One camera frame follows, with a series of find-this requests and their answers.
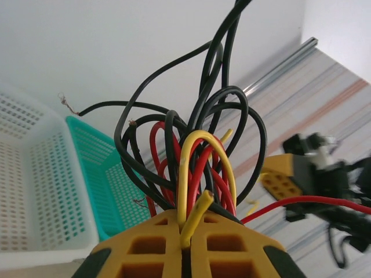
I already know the teal plastic basket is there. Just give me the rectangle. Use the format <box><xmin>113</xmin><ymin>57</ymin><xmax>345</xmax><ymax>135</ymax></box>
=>
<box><xmin>65</xmin><ymin>115</ymin><xmax>157</xmax><ymax>241</ymax></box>

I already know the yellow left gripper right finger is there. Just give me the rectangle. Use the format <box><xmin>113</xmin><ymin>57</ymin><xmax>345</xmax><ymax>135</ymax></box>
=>
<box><xmin>184</xmin><ymin>211</ymin><xmax>307</xmax><ymax>278</ymax></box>

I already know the white plastic basket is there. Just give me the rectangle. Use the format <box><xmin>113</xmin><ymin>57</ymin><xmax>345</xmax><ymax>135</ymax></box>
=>
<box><xmin>0</xmin><ymin>82</ymin><xmax>101</xmax><ymax>260</ymax></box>

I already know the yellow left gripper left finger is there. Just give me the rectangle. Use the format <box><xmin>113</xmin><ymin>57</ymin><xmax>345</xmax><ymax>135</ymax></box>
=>
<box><xmin>72</xmin><ymin>210</ymin><xmax>184</xmax><ymax>278</ymax></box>

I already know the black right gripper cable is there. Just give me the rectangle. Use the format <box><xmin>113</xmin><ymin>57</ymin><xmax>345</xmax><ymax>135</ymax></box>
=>
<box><xmin>327</xmin><ymin>220</ymin><xmax>371</xmax><ymax>269</ymax></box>

